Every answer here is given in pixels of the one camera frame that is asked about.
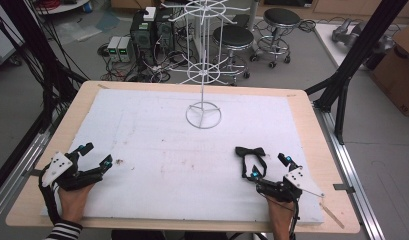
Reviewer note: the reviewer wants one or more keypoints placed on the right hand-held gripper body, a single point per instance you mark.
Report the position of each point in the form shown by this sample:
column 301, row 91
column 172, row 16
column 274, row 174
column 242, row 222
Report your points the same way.
column 285, row 187

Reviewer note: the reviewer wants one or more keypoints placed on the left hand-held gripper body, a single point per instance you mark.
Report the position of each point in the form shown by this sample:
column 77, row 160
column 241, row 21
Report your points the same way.
column 60, row 168

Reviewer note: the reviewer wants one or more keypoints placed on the black bow tie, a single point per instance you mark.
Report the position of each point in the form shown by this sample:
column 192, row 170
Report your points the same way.
column 250, row 152

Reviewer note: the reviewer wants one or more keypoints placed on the person's right hand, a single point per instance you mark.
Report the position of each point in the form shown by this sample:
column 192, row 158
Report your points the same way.
column 279, row 210

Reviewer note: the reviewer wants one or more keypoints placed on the person's left hand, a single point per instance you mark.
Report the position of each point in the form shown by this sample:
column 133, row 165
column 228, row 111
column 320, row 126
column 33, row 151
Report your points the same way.
column 73, row 201

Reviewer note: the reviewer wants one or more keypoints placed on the thin wooden stick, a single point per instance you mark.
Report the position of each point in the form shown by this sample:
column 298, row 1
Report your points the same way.
column 332, row 216

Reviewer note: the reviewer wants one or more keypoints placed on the person's striped left sleeve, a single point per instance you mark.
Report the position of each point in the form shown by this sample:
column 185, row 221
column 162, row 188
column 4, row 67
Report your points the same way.
column 65, row 230

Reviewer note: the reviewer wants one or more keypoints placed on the white foam mat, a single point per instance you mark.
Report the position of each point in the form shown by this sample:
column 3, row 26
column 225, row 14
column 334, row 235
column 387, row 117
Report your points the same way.
column 178, row 160

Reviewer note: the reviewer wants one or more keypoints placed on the person's dark pants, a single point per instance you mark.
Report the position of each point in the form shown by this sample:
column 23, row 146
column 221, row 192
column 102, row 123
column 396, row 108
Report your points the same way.
column 165, row 235

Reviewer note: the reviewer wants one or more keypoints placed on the grey power supply unit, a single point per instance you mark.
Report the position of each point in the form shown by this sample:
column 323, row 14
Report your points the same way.
column 125, row 49
column 113, row 48

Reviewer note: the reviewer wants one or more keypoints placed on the white side table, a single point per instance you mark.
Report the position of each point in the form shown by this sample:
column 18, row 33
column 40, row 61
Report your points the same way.
column 328, row 43

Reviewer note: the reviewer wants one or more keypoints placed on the black computer tower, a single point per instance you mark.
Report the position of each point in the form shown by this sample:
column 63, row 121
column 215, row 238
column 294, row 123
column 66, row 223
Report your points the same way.
column 165, row 30
column 142, row 36

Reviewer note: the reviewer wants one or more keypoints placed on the black round stool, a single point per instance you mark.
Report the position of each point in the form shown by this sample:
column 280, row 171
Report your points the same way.
column 281, row 17
column 233, row 36

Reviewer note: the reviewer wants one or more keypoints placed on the brown cardboard box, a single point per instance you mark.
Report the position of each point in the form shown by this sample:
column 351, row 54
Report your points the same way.
column 397, row 73

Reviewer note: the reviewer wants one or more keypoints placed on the round white table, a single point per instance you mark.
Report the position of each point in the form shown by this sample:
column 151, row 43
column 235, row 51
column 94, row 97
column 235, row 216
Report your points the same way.
column 63, row 6

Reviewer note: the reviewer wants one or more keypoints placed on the white box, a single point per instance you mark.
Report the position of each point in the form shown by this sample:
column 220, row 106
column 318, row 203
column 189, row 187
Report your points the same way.
column 150, row 14

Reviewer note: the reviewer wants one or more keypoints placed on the aluminium rail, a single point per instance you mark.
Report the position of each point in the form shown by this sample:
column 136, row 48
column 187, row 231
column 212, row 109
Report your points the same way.
column 15, row 173
column 355, row 173

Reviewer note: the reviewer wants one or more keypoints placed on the grey metal bracket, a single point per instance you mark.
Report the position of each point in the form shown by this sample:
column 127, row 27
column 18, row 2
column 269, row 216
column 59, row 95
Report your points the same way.
column 343, row 188

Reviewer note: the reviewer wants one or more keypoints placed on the black metal frame post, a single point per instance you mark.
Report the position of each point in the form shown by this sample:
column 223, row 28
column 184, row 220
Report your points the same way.
column 28, row 40
column 358, row 50

